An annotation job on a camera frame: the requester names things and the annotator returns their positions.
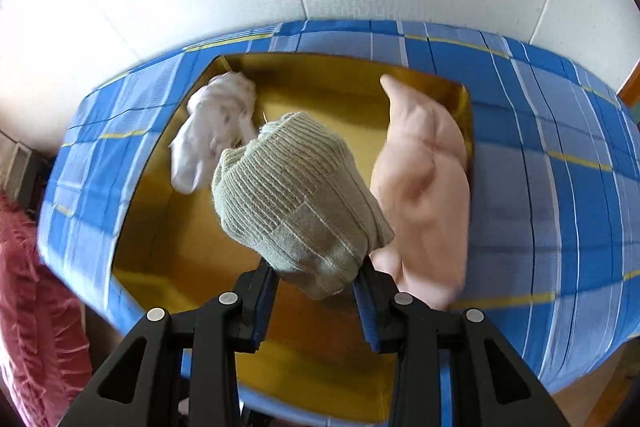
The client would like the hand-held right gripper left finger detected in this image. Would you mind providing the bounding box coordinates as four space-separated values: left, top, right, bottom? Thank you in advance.
59 264 278 427

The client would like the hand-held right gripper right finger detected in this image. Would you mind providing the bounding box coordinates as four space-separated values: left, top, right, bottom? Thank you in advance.
352 264 571 427

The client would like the red tin box gold inside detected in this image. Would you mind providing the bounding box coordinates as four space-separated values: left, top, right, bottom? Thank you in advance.
107 53 476 425

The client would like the pale pink cloth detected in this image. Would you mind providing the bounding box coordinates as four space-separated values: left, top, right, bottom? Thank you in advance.
370 74 472 312

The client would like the white cloth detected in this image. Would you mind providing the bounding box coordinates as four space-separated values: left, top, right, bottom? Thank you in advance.
169 72 258 196

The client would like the blue plaid tablecloth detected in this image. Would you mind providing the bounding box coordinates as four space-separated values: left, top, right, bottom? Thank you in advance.
37 19 640 393

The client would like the dark pink blanket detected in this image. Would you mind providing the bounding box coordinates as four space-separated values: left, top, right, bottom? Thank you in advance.
0 189 93 427

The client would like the white floral shelf unit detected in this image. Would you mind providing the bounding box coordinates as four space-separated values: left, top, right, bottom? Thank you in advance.
0 132 48 212

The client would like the orange wooden door frame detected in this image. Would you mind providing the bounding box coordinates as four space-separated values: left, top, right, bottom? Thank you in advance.
617 57 640 128

